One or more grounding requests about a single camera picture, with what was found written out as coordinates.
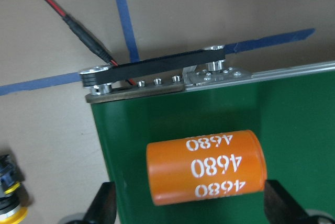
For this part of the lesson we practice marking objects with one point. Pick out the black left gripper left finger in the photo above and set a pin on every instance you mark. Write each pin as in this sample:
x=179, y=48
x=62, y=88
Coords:
x=103, y=208

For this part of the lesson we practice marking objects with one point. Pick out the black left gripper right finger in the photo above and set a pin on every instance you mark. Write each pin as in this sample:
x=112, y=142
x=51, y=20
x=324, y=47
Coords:
x=281, y=207

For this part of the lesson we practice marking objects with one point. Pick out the orange cylinder with 4680 print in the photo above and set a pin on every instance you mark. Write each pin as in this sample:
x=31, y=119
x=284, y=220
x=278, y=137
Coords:
x=205, y=167

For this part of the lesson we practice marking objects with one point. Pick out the yellow mushroom push button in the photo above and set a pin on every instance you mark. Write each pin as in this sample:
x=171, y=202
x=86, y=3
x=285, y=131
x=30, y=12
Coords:
x=12, y=212

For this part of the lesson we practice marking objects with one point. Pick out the green conveyor belt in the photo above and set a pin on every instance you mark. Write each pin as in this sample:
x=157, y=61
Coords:
x=291, y=110

